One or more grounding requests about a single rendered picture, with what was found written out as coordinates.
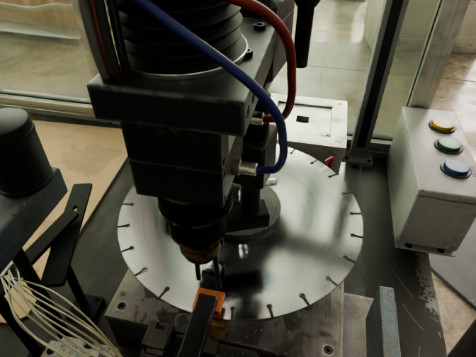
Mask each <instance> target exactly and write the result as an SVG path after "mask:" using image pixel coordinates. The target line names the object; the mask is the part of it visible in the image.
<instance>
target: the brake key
mask: <svg viewBox="0 0 476 357"><path fill-rule="evenodd" d="M443 167H444V169H445V170H446V171H448V172H449V173H451V174H454V175H457V176H465V175H467V174H468V172H469V170H470V167H469V165H468V164H467V163H465V162H464V161H462V160H459V159H448V160H446V161H445V164H444V165H443Z"/></svg>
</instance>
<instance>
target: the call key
mask: <svg viewBox="0 0 476 357"><path fill-rule="evenodd" d="M432 126H433V127H434V128H436V129H438V130H442V131H451V130H452V129H453V127H454V124H453V122H452V121H450V120H449V119H446V118H435V119H433V121H432Z"/></svg>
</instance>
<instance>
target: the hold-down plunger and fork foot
mask: <svg viewBox="0 0 476 357"><path fill-rule="evenodd" d="M260 198H261V189H260V190H259V189H255V188H250V187H248V186H243V185H240V202H239V203H233V205H232V209H231V210H230V212H229V214H228V215H227V216H226V220H227V231H226V233H228V232H237V231H242V230H251V229H256V228H261V227H268V226H269V220H270V213H269V211H268V208H267V205H266V202H265V200H264V199H260ZM220 244H221V247H223V246H224V244H225V243H224V237H223V238H222V239H221V240H220Z"/></svg>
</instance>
